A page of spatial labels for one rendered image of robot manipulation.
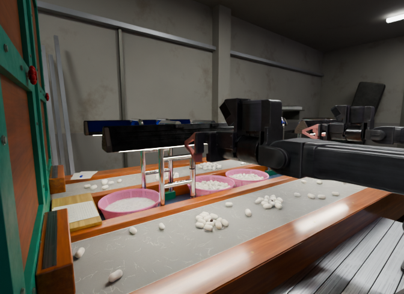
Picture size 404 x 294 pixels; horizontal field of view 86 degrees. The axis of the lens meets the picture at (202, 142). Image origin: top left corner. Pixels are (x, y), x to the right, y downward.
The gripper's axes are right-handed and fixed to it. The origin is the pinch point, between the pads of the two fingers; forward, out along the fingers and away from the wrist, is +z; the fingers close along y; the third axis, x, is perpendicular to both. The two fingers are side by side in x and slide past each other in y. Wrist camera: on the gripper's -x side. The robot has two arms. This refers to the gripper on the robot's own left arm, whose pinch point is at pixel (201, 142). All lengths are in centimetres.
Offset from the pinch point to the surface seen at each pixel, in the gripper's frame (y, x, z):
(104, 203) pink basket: 11, 32, 57
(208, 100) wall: -235, -35, 275
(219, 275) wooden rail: 2.9, 30.9, -9.7
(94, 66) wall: -39, -72, 274
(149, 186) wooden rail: -12, 30, 61
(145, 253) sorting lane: 11.6, 33.1, 12.5
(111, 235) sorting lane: 16.7, 32.9, 28.3
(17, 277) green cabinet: 38.0, 12.7, -10.8
